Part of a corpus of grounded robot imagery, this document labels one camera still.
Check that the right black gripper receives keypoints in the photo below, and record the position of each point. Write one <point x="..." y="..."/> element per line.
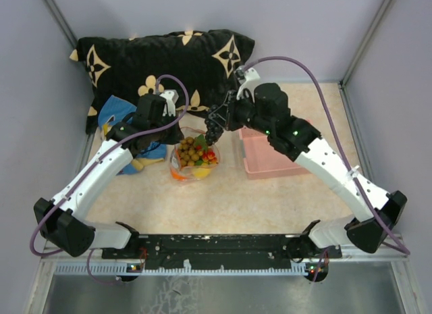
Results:
<point x="225" y="115"/>

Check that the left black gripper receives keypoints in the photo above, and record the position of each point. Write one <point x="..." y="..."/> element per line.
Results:
<point x="175" y="137"/>

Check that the dark blue grapes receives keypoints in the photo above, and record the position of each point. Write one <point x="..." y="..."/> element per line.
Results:
<point x="214" y="131"/>

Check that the brown longan bunch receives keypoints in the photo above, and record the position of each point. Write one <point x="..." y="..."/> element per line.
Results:
<point x="184" y="151"/>

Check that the orange persimmon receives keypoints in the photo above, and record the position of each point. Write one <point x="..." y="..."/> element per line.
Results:
<point x="180" y="177"/>

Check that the clear orange zip top bag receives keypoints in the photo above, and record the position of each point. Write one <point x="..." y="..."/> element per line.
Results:
<point x="174" y="163"/>

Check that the red strawberries with leaves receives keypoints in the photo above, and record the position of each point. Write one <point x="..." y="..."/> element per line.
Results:
<point x="203" y="154"/>

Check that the pink plastic basket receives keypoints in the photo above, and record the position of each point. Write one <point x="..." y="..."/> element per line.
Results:
<point x="261" y="160"/>

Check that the yellow lemon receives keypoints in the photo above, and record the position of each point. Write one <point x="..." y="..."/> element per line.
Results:
<point x="200" y="173"/>

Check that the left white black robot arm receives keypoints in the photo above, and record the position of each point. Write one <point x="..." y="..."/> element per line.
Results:
<point x="62" y="219"/>

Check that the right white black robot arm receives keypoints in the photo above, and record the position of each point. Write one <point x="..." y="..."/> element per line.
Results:
<point x="375" y="211"/>

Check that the blue Pikachu cloth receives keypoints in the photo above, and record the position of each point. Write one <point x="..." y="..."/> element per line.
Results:
<point x="116" y="110"/>

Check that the black floral plush pillow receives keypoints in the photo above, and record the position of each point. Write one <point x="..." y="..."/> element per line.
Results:
<point x="199" y="65"/>

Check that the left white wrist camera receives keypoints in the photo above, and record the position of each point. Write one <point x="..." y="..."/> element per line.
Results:
<point x="170" y="97"/>

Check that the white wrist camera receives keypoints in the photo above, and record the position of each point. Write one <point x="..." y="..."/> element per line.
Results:
<point x="170" y="97"/>
<point x="248" y="79"/>

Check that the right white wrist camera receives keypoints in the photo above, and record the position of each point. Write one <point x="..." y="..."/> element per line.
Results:
<point x="248" y="79"/>

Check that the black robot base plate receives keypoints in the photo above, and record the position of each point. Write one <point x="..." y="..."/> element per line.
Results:
<point x="211" y="252"/>

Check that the aluminium frame rail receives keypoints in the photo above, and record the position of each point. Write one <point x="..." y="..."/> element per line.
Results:
<point x="130" y="268"/>

